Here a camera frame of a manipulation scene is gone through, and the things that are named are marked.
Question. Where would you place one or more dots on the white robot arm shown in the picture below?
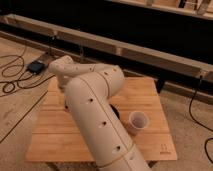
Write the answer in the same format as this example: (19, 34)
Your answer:
(87, 88)

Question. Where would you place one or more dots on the wooden table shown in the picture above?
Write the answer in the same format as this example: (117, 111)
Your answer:
(56, 138)

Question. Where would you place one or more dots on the black power adapter box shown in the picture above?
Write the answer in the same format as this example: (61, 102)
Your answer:
(35, 67)

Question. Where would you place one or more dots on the long wooden beam frame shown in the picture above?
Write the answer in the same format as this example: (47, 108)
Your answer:
(163, 66)

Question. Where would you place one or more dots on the dark round bowl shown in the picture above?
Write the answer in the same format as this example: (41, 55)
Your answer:
(115, 111)

